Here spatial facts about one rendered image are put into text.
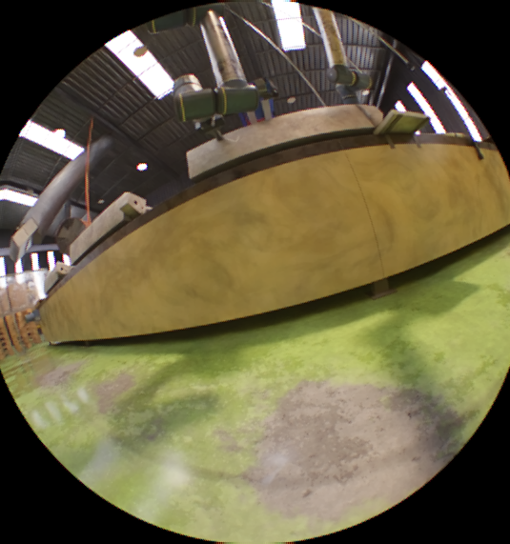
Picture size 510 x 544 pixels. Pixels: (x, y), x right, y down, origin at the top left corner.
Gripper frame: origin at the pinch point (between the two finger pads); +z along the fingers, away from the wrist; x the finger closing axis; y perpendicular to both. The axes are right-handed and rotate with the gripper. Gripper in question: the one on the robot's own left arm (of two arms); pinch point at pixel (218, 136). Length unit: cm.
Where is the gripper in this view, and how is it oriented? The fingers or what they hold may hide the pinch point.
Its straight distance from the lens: 103.5
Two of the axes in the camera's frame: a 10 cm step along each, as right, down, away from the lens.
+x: -9.4, 2.7, 2.2
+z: 2.3, 0.3, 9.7
